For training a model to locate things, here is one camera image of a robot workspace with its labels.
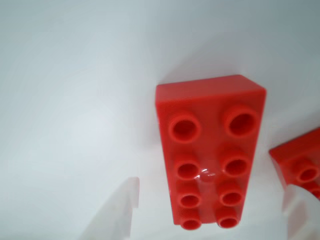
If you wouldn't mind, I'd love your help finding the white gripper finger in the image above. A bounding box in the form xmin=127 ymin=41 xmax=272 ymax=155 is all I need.
xmin=281 ymin=183 xmax=320 ymax=240
xmin=79 ymin=176 xmax=140 ymax=240

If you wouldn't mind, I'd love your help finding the red lego brick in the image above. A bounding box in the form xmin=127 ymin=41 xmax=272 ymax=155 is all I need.
xmin=154 ymin=74 xmax=268 ymax=231

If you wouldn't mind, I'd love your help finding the red lego baseplate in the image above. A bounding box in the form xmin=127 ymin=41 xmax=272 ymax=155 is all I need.
xmin=268 ymin=127 xmax=320 ymax=201

